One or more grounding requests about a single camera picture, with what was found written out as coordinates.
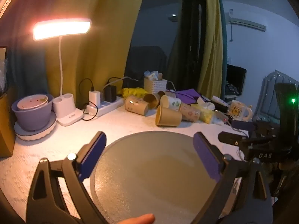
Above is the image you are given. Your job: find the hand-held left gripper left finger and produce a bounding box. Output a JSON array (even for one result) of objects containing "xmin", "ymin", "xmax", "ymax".
[{"xmin": 26, "ymin": 131, "xmax": 109, "ymax": 224}]

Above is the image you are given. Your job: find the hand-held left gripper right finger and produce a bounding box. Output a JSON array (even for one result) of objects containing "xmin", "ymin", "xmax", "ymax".
[{"xmin": 192, "ymin": 132, "xmax": 274, "ymax": 224}]

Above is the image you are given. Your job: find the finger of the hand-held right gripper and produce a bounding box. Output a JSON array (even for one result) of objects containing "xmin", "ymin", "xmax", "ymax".
[{"xmin": 218, "ymin": 132, "xmax": 249, "ymax": 145}]

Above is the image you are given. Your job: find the pink printed paper cup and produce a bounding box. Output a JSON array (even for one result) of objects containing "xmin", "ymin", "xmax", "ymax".
[{"xmin": 179, "ymin": 103, "xmax": 201, "ymax": 122}]

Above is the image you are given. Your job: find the green dotted white paper cup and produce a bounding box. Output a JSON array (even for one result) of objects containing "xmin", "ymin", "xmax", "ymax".
[{"xmin": 160, "ymin": 95, "xmax": 182, "ymax": 111}]

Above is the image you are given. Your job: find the printed beige paper cup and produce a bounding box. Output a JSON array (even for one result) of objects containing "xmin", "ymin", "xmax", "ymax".
[{"xmin": 124, "ymin": 95, "xmax": 149, "ymax": 116}]

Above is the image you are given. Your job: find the person's left hand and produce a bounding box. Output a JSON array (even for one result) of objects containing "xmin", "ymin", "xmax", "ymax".
[{"xmin": 116, "ymin": 213, "xmax": 155, "ymax": 224}]

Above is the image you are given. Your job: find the purple box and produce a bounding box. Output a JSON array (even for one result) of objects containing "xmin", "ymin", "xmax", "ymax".
[{"xmin": 230, "ymin": 119, "xmax": 255, "ymax": 131}]

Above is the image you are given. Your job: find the bear print white mug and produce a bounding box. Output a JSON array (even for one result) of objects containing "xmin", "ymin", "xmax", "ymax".
[{"xmin": 228, "ymin": 100, "xmax": 253, "ymax": 122}]

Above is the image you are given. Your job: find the yellow tissue packet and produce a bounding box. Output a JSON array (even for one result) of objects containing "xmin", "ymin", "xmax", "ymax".
[{"xmin": 192, "ymin": 97, "xmax": 217, "ymax": 125}]

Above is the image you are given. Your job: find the grey metal rack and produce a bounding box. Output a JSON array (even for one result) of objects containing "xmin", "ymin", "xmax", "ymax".
[{"xmin": 256, "ymin": 69, "xmax": 299, "ymax": 123}]

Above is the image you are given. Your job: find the white power strip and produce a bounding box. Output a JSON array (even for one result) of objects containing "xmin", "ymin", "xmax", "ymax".
[{"xmin": 86, "ymin": 97, "xmax": 124, "ymax": 117}]

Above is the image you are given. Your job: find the grey round tray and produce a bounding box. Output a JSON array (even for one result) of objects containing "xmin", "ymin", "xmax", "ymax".
[{"xmin": 90, "ymin": 132, "xmax": 225, "ymax": 224}]

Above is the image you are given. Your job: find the black monitor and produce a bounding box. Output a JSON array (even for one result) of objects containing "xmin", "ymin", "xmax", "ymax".
[{"xmin": 226, "ymin": 64, "xmax": 247, "ymax": 96}]

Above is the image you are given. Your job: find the purple cloth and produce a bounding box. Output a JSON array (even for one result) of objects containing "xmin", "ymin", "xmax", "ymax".
[{"xmin": 166, "ymin": 89, "xmax": 206, "ymax": 104}]

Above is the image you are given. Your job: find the white charger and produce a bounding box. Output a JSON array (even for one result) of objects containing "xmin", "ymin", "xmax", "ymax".
[{"xmin": 89, "ymin": 91, "xmax": 103, "ymax": 109}]

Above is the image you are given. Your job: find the black power adapter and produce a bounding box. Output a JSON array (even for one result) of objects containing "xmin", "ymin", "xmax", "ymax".
[{"xmin": 104, "ymin": 85, "xmax": 117, "ymax": 102}]

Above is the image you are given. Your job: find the purple bowl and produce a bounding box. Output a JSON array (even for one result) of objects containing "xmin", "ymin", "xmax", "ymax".
[{"xmin": 11, "ymin": 96, "xmax": 53, "ymax": 132}]

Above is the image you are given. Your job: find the yellow cloth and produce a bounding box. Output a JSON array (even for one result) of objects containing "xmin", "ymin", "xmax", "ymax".
[{"xmin": 119, "ymin": 87, "xmax": 149, "ymax": 99}]

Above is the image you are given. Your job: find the pink bowl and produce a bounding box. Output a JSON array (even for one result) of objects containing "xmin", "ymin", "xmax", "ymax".
[{"xmin": 17, "ymin": 94, "xmax": 49, "ymax": 111}]

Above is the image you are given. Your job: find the white woven basket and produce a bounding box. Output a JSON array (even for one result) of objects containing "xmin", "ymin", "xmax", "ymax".
[{"xmin": 143, "ymin": 77, "xmax": 168, "ymax": 94}]

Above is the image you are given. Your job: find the cardboard box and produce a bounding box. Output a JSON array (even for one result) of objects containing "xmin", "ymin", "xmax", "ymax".
[{"xmin": 0, "ymin": 86, "xmax": 17, "ymax": 158}]

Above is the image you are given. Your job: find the yellow curtain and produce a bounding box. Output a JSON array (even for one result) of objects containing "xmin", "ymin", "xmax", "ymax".
[
  {"xmin": 44, "ymin": 0, "xmax": 150, "ymax": 110},
  {"xmin": 197, "ymin": 0, "xmax": 225, "ymax": 98}
]

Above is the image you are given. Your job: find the white air conditioner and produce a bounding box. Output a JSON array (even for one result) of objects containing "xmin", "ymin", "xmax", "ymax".
[{"xmin": 228, "ymin": 16, "xmax": 267, "ymax": 32}]

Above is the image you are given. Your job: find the clear plastic bag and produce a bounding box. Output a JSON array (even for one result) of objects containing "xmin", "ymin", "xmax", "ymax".
[{"xmin": 0, "ymin": 58, "xmax": 10, "ymax": 92}]

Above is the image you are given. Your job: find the white desk lamp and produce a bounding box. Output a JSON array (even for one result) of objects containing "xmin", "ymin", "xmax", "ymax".
[{"xmin": 33, "ymin": 18, "xmax": 91, "ymax": 126}]

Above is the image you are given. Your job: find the black cable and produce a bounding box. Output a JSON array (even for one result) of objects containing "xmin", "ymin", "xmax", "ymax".
[{"xmin": 78, "ymin": 78, "xmax": 96, "ymax": 122}]

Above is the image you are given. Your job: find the white cable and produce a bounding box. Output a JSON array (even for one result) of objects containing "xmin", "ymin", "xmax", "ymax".
[{"xmin": 103, "ymin": 77, "xmax": 139, "ymax": 91}]

